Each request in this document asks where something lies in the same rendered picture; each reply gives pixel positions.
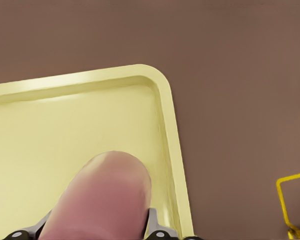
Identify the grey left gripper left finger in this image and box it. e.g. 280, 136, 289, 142
3, 209, 53, 240

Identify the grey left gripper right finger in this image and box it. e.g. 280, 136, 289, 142
144, 207, 180, 240

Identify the pink rounded cylinder object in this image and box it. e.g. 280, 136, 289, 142
37, 150, 153, 240

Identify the pale yellow plastic tray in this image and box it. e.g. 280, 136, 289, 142
0, 63, 195, 240

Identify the yellow wire frame object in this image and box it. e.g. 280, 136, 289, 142
275, 170, 300, 240

